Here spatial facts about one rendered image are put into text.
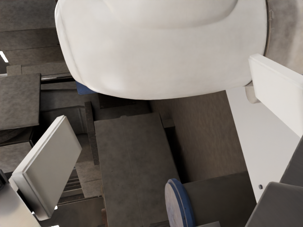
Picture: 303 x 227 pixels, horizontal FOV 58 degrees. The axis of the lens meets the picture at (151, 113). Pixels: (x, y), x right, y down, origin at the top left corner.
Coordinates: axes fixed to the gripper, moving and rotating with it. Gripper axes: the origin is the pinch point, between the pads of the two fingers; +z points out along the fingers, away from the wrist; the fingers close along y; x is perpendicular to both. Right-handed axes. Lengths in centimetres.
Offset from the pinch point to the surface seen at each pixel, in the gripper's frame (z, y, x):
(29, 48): 420, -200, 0
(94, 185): 333, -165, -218
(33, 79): 315, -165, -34
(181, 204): 72, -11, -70
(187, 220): 67, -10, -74
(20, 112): 265, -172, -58
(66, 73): 649, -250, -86
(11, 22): 402, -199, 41
